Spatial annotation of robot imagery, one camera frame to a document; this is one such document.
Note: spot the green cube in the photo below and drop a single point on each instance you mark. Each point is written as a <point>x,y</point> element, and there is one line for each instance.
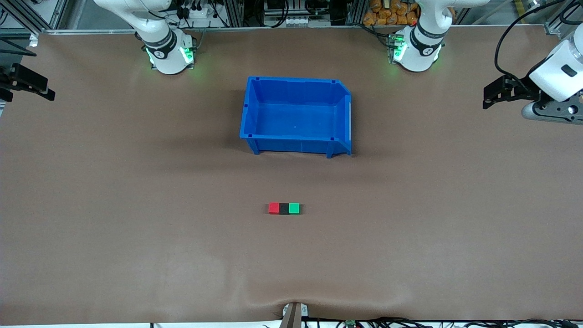
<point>294,208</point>

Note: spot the orange packets pile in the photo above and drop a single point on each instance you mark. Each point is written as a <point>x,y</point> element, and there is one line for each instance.
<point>387,12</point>

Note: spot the white power strip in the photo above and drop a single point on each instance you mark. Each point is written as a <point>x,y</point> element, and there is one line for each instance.
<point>200,16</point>

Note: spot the black cube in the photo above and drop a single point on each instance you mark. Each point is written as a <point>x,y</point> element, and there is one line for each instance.
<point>284,208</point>

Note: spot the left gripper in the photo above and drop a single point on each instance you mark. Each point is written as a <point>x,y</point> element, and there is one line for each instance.
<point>520,88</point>

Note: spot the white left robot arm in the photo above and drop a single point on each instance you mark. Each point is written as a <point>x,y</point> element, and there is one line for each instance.
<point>423,41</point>

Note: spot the blue plastic storage bin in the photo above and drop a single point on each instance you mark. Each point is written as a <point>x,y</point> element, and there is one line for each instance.
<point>296,118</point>

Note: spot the red cube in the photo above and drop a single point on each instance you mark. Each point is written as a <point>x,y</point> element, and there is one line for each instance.
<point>273,208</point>

